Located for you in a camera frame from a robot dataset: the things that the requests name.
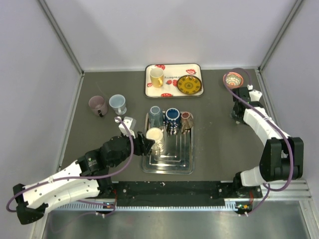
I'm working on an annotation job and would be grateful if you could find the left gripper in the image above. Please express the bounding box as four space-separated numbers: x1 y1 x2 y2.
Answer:
111 130 155 168

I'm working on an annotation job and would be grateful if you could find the cream mug black handle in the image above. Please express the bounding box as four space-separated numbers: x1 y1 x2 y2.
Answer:
146 127 164 155

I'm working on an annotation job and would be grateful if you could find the grey-blue faceted mug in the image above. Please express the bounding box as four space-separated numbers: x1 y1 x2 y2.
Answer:
149 106 163 128

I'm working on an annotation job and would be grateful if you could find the dark blue mug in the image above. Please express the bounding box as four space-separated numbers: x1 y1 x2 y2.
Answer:
164 108 181 135

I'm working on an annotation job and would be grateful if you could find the brown striped mug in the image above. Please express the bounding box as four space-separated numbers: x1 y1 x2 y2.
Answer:
181 112 194 134

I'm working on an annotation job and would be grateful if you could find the light blue mug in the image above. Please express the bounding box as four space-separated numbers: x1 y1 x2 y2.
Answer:
109 94 127 116

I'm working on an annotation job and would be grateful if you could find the purple mug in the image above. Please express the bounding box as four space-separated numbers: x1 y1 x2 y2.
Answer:
88 96 108 118

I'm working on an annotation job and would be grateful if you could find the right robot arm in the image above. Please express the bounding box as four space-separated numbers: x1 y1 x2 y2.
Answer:
230 87 304 197

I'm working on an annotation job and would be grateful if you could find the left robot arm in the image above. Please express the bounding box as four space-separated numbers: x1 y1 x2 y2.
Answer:
13 132 155 225

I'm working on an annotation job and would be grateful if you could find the yellow mug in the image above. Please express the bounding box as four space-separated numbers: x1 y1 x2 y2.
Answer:
150 68 164 88

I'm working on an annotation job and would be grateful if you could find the silver metal tray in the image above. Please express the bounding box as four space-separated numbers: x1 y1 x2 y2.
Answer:
142 110 194 175

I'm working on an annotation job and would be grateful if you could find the yellow patterned plate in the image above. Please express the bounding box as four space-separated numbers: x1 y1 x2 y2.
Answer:
177 75 203 95

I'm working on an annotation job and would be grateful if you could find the strawberry pattern tray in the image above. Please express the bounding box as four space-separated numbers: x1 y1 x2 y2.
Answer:
145 63 204 98

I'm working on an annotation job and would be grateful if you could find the pink patterned bowl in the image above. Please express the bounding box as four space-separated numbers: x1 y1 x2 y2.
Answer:
223 72 244 89

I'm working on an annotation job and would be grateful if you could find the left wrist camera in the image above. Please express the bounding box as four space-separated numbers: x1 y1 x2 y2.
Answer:
114 116 137 138

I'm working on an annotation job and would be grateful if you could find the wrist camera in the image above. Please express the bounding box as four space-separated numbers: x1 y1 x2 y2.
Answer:
247 85 263 102
114 116 137 138

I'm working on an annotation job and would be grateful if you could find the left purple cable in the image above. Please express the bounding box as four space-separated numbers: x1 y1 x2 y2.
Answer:
5 117 136 213

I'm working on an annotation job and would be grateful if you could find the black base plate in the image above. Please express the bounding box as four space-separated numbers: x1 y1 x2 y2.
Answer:
98 181 262 206

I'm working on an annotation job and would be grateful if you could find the white cable duct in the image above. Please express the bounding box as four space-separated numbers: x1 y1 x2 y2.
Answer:
55 201 249 212

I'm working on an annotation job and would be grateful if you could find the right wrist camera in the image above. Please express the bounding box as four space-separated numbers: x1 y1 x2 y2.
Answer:
247 85 263 102

